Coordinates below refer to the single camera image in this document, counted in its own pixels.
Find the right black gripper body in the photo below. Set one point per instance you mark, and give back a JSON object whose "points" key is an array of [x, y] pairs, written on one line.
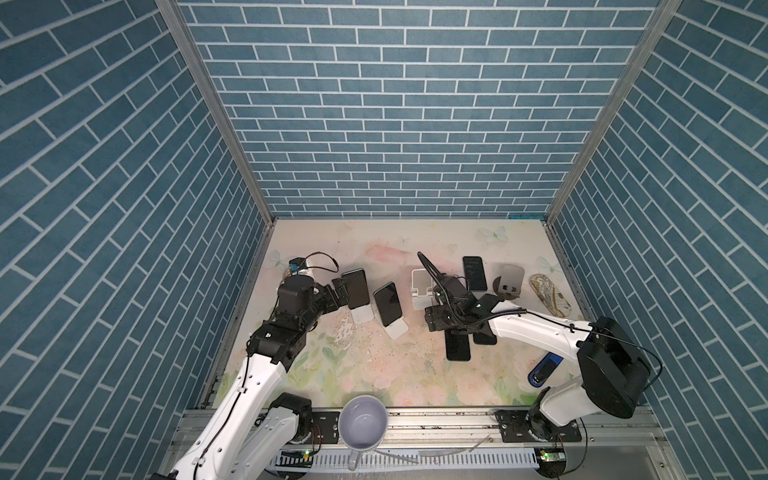
{"points": [[441, 318]]}

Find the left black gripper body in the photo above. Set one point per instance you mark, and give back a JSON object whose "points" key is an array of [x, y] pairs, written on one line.
{"points": [[325, 302]]}

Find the teal phone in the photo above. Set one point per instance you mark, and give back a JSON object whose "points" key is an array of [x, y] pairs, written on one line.
{"points": [[356, 286], [388, 304]]}

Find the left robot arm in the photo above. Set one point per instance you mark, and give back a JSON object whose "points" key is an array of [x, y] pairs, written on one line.
{"points": [[241, 439]]}

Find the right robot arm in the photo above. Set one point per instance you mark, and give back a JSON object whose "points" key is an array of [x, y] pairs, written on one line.
{"points": [[613, 370]]}

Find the white stand far left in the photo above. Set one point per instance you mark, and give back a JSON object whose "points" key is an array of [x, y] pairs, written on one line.
{"points": [[362, 314]]}

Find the white stand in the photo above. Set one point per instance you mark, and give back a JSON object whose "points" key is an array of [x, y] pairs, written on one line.
{"points": [[422, 289], [396, 329], [362, 314]]}

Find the white stand centre back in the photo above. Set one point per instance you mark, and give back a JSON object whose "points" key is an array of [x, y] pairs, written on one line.
{"points": [[422, 289]]}

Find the patterned oval case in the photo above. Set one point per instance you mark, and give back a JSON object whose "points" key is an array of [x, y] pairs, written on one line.
{"points": [[550, 296]]}

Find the white mug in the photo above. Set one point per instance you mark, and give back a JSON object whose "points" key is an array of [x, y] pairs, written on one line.
{"points": [[362, 426]]}

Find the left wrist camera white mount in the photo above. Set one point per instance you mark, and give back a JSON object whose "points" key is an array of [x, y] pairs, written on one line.
{"points": [[300, 266]]}

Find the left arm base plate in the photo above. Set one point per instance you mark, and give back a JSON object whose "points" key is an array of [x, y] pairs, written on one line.
{"points": [[321, 428]]}

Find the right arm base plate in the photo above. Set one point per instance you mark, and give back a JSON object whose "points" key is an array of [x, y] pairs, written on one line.
{"points": [[519, 426]]}

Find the aluminium front rail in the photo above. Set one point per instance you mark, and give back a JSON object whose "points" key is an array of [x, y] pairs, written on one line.
{"points": [[457, 427]]}

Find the white slotted cable duct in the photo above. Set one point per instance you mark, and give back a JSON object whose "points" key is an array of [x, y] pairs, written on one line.
{"points": [[396, 460]]}

